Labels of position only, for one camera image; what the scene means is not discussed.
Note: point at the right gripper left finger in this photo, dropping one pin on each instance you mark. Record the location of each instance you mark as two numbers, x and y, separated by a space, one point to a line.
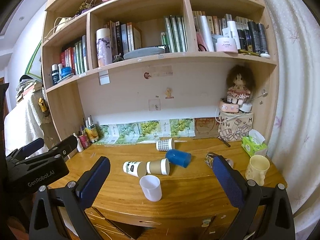
46 219

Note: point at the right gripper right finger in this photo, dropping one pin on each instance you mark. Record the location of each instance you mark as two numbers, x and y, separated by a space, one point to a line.
246 195

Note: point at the plain white cup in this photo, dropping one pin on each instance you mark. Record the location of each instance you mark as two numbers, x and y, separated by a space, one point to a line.
151 187

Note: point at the dark patterned paper cup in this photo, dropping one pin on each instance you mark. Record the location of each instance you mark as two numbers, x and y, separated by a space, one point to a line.
209 158

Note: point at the blue plastic cup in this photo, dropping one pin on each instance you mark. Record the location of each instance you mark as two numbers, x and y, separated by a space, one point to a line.
179 158

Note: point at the panda print paper cup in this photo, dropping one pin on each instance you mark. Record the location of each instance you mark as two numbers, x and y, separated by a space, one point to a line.
135 168

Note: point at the brown sleeve paper cup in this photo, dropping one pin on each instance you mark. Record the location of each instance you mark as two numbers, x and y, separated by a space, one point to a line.
160 167

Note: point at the grey checked paper cup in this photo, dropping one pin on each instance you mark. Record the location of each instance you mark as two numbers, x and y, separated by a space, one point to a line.
165 145

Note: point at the cream ceramic mug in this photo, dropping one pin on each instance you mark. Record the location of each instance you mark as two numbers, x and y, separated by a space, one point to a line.
257 169

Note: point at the white spray bottle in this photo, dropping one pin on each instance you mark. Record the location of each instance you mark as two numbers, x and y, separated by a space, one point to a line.
79 145

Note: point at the pink tube container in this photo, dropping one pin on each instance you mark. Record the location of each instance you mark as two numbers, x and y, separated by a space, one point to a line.
85 142

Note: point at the yellow toy figure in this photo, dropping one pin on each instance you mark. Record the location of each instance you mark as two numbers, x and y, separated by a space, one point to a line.
43 106

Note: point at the green tissue pack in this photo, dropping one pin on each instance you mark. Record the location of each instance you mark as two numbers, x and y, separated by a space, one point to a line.
254 143

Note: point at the dark pen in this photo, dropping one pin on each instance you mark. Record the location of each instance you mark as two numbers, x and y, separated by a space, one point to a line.
222 140

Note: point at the beige printed fabric bag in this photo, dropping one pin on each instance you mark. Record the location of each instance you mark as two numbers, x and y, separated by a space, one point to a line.
234 126

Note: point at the dark blue bottle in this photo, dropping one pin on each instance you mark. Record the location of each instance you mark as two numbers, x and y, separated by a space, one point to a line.
55 74

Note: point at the brown cardboard piece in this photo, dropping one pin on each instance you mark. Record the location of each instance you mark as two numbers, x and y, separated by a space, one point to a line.
206 128

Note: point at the pink small box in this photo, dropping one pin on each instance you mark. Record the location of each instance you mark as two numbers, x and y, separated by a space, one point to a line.
227 107

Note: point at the grape print cardboard sheet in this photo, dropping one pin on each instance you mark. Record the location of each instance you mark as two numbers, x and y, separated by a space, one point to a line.
149 131

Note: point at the brown haired rag doll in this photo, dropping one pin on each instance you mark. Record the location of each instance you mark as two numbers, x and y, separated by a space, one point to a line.
241 85

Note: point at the pink floral thermos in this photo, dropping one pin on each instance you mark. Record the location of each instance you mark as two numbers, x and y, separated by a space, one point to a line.
104 49

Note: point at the wooden bookshelf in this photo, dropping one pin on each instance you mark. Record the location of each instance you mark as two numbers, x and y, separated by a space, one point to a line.
157 87

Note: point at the grey flat cushion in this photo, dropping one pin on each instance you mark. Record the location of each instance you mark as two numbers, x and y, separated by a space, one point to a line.
143 52

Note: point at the pink cream jar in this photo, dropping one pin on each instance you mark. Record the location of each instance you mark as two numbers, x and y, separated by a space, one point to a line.
226 45

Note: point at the white curtain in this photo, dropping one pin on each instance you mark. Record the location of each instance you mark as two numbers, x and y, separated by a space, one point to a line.
294 143

